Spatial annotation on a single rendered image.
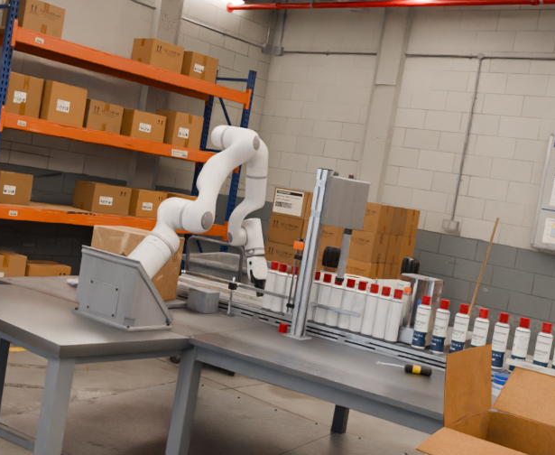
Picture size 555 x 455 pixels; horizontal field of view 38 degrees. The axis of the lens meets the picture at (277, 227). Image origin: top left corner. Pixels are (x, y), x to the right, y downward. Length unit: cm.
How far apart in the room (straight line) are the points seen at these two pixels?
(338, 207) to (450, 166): 502
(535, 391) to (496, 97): 632
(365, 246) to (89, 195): 243
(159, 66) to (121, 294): 477
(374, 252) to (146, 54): 269
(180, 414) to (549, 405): 154
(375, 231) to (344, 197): 361
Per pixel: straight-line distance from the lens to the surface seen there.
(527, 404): 177
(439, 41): 840
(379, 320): 316
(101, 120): 706
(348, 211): 312
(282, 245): 717
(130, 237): 328
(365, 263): 674
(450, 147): 810
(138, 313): 282
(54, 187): 776
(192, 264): 578
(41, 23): 668
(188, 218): 303
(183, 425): 295
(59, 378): 256
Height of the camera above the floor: 141
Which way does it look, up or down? 3 degrees down
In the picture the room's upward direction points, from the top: 9 degrees clockwise
